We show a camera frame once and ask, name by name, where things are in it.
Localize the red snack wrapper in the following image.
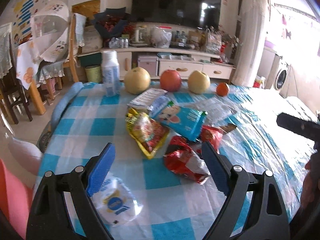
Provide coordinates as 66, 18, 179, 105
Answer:
163, 135, 210, 185

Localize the pink plastic trash bucket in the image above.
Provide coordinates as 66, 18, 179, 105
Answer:
1, 160, 32, 239

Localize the person's right hand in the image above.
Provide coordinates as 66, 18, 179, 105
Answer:
300, 142, 319, 209

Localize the white blue plastic pouch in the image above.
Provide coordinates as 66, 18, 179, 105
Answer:
91, 173, 143, 226

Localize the white washing machine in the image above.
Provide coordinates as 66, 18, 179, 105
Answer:
265, 54, 290, 93

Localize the grey cushion stool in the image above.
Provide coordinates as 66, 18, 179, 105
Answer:
8, 137, 43, 176

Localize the clear plastic wrapper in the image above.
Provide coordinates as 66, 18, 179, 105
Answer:
187, 98, 239, 126

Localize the small orange tangerine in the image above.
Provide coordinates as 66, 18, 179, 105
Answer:
216, 82, 230, 96

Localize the red foil snack packet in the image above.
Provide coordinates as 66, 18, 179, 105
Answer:
200, 125, 224, 152

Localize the yellow red snack bag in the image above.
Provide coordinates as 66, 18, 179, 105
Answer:
125, 108, 170, 159

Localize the yellow pear right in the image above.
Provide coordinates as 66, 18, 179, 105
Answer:
188, 70, 210, 94

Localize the yellow pear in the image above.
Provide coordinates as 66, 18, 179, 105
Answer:
124, 67, 151, 94
188, 70, 210, 94

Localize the blue white checkered tablecloth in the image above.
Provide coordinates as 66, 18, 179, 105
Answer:
37, 83, 317, 239

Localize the blue cartoon snack bag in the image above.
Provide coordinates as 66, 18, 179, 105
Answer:
151, 101, 208, 141

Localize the dark wooden chair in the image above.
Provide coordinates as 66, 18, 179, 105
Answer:
1, 23, 33, 124

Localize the white lace covered air conditioner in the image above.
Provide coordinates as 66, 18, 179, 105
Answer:
232, 0, 270, 87

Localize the white striped packet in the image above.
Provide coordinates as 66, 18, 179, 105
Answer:
127, 88, 170, 112

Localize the green waste bin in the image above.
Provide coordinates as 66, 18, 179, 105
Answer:
85, 65, 102, 83

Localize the dining table with cloth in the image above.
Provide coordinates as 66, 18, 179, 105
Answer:
16, 40, 46, 115

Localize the red apple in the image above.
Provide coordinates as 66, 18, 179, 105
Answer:
160, 69, 182, 92

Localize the white milk bottle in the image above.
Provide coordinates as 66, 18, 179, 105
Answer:
101, 50, 120, 96

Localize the yellow pear left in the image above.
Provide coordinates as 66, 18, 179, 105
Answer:
124, 67, 151, 94

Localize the cream tv cabinet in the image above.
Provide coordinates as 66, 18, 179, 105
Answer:
77, 47, 237, 82

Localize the black flat television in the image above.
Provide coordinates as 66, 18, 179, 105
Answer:
131, 0, 221, 29

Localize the wooden chair light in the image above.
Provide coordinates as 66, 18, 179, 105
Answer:
62, 13, 87, 82

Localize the white mesh food cover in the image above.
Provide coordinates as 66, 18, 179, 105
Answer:
30, 0, 71, 62

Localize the dark flower bouquet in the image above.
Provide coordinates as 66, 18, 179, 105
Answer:
91, 7, 130, 40

